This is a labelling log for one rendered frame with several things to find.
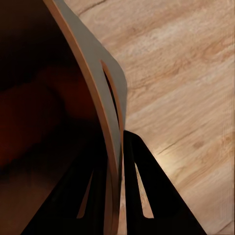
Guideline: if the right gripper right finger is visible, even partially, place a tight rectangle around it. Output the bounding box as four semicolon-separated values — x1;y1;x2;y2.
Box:
123;130;207;235

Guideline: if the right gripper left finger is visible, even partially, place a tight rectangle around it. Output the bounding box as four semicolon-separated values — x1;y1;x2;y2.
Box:
21;132;108;235

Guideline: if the can of soda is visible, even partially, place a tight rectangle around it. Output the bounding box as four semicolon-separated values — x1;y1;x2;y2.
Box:
31;67;118;120
0;82;62;168

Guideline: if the trash can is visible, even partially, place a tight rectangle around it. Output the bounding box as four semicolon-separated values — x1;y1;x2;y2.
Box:
0;0;127;235

